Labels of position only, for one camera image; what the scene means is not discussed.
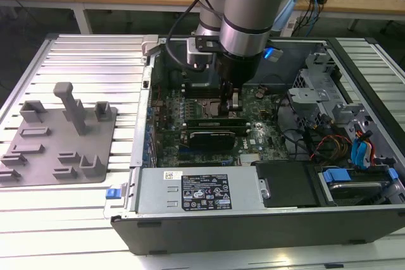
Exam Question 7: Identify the black graphics card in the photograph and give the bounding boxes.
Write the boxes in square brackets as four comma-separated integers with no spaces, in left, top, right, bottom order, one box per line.
[188,130,237,151]

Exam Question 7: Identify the metal socket cover frame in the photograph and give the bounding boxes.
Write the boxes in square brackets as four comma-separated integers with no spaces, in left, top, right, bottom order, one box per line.
[201,97,239,121]

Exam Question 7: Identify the black plastic shroud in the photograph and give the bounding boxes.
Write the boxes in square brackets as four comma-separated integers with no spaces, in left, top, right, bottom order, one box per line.
[251,160,320,209]

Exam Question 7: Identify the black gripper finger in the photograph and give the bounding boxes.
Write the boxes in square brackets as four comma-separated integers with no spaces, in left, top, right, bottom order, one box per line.
[233,87,244,113]
[220,82,235,115]

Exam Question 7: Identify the green motherboard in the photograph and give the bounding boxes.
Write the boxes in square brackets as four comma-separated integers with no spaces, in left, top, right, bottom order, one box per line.
[148,85,290,169]

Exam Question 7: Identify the blue flat wire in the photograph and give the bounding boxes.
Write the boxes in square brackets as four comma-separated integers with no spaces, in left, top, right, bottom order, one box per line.
[350,129,371,170]

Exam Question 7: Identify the silver chipset heatsink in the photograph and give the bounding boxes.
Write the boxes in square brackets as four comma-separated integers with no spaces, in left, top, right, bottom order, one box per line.
[239,152,263,167]

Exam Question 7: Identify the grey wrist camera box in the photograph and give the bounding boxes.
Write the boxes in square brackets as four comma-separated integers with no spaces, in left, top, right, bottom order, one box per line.
[185,36,222,70]

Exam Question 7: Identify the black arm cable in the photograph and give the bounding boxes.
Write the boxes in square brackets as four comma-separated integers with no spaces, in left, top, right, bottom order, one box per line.
[165,0,228,72]

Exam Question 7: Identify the grey power supply unit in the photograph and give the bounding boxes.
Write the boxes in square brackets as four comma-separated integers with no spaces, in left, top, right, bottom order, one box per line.
[134,166,265,216]

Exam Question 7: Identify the grey parts rack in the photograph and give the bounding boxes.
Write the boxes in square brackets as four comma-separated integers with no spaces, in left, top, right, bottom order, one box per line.
[0,82,118,188]

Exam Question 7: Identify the black power supply label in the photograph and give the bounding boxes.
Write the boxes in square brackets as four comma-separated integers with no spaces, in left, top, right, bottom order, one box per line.
[180,173,233,211]

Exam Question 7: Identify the red yellow black wire bundle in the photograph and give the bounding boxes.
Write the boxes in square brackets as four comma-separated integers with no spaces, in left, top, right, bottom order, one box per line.
[308,133,352,161]

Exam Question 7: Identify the blue case latch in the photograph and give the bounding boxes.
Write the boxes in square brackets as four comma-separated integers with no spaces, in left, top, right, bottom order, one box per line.
[106,188,123,202]

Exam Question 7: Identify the black open PC case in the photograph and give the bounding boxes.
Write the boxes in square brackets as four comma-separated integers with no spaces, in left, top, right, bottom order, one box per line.
[104,34,405,257]

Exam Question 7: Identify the grey metal drive cage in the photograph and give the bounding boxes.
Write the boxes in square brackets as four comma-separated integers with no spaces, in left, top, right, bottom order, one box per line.
[286,50,344,132]

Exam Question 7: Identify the hard disk in blue carrier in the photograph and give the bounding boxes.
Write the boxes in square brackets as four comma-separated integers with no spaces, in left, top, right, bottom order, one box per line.
[319,168,400,207]

